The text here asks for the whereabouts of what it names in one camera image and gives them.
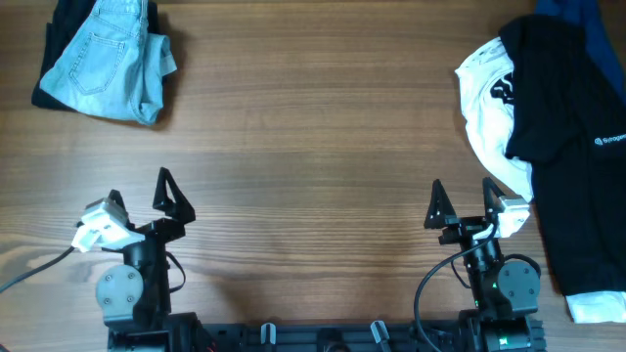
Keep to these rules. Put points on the white printed t-shirt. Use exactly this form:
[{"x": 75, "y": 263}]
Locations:
[{"x": 487, "y": 104}]

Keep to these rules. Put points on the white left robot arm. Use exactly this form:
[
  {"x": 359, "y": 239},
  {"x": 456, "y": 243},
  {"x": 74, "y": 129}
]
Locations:
[{"x": 135, "y": 297}]

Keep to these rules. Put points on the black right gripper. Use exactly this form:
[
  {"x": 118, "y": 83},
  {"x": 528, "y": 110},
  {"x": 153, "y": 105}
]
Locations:
[{"x": 467, "y": 226}]

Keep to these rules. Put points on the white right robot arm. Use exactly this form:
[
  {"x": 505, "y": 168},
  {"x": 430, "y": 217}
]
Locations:
[{"x": 504, "y": 288}]

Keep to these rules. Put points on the blue garment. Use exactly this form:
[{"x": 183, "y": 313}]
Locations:
[{"x": 587, "y": 14}]

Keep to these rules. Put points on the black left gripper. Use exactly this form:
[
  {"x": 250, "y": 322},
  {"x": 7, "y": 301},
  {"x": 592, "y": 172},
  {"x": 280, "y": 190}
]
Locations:
[{"x": 182, "y": 210}]

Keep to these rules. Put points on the light blue denim shorts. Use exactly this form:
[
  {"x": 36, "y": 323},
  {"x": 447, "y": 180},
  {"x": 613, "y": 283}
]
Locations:
[{"x": 112, "y": 63}]

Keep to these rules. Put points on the folded dark green garment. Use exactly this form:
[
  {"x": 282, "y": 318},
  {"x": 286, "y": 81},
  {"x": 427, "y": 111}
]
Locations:
[{"x": 54, "y": 49}]

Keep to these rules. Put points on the black logo t-shirt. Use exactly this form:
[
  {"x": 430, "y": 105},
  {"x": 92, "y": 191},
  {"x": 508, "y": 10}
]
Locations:
[{"x": 569, "y": 123}]

